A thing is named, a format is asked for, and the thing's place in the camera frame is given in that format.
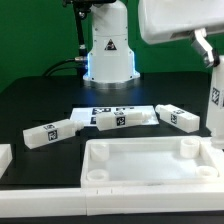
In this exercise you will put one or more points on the white marker sheet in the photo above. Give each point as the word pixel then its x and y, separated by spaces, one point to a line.
pixel 87 115

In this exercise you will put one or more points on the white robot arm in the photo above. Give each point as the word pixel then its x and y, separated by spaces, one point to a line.
pixel 111 63

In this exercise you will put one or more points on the white desk top tray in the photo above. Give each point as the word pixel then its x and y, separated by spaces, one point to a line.
pixel 151 161

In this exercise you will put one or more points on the white left fence block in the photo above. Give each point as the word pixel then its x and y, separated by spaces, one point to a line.
pixel 5 157

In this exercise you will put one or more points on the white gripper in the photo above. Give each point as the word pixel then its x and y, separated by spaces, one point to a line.
pixel 168 20

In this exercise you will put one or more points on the white front fence rail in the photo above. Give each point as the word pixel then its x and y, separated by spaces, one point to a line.
pixel 117 200

